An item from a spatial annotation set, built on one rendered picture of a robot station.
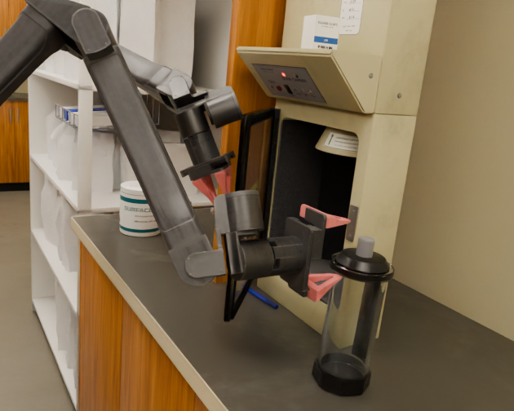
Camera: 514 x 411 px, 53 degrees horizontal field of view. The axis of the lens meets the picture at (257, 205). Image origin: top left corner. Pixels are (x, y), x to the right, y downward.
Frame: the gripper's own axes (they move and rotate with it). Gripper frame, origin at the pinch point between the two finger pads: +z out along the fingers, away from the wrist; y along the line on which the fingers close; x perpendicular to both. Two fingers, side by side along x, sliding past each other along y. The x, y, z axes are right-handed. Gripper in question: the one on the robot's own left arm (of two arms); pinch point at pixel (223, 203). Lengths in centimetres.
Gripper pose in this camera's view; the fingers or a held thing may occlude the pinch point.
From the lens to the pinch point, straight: 103.8
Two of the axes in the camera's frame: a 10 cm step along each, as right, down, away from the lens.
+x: -1.8, 2.2, -9.6
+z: 3.5, 9.3, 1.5
